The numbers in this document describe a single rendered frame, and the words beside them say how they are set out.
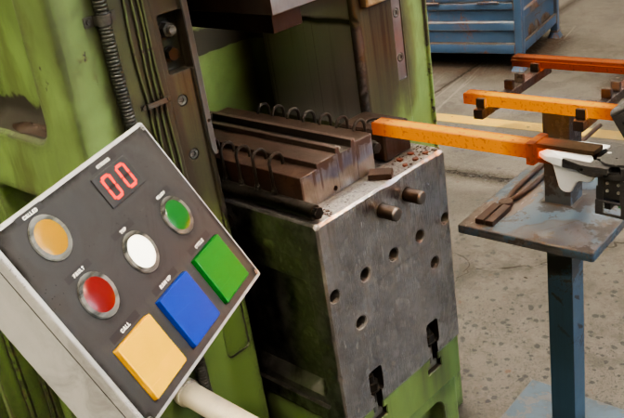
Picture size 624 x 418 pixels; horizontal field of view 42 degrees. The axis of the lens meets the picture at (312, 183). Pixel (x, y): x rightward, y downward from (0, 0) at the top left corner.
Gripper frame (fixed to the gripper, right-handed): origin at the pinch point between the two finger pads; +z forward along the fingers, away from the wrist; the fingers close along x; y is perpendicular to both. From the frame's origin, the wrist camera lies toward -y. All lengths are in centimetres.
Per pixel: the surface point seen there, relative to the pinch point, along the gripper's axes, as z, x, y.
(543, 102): 19.6, 33.5, 7.1
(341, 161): 41.5, -1.4, 9.5
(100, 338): 19, -67, 0
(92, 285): 22, -64, -4
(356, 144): 41.5, 3.2, 8.0
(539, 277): 69, 118, 107
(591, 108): 10.2, 33.9, 7.1
